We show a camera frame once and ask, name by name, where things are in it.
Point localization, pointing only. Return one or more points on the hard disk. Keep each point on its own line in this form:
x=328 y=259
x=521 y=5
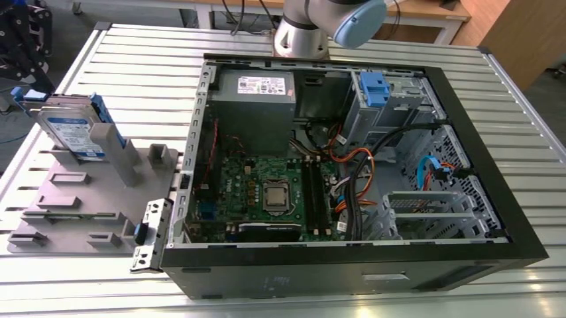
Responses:
x=65 y=132

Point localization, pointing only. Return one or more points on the blue board connector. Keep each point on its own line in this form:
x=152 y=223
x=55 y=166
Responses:
x=207 y=212

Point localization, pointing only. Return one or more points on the metal drive cage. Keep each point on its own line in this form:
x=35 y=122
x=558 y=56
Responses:
x=388 y=122

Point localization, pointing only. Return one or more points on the wooden top desk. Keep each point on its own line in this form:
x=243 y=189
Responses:
x=438 y=10

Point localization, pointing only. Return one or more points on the CPU socket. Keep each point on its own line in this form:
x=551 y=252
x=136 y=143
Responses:
x=263 y=212

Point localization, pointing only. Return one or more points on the black graphics card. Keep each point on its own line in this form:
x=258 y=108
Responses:
x=270 y=232

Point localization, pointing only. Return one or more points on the black RAM slot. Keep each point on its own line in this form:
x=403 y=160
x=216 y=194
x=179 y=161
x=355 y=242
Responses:
x=323 y=195
x=308 y=195
x=312 y=195
x=318 y=195

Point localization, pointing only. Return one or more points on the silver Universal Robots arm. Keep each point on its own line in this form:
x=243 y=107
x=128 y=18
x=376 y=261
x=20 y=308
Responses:
x=296 y=36

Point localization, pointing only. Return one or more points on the blue drive latch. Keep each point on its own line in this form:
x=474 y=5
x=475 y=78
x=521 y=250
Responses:
x=375 y=89

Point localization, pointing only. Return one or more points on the wooden cabinet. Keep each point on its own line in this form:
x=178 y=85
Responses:
x=526 y=33

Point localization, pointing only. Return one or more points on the white metal desk frame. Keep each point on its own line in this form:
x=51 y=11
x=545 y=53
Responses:
x=204 y=16

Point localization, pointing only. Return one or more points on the green motherboard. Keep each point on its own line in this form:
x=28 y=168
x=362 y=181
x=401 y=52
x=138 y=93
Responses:
x=239 y=172

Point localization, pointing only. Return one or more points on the blue bracket clip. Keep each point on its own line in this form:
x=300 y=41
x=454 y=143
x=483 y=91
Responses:
x=142 y=228

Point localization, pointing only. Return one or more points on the yellow black power harness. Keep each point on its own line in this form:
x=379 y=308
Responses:
x=304 y=149

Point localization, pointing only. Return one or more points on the black open PC case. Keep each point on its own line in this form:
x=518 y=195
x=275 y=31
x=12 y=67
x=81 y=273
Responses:
x=310 y=275

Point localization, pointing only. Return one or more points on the silver CPU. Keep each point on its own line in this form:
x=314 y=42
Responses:
x=278 y=197

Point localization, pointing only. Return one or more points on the metal disk bay cage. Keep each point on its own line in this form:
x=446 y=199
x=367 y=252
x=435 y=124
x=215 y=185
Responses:
x=425 y=216

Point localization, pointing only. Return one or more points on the grey power supply unit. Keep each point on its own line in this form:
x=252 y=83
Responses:
x=256 y=126

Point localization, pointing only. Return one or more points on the metal card retention bracket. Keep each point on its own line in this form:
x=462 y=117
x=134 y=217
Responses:
x=155 y=212

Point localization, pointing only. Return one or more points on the green RAM stick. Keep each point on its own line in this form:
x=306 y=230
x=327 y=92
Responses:
x=97 y=216

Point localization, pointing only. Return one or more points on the grey parts rack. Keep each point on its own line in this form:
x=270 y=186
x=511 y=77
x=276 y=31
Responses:
x=111 y=205

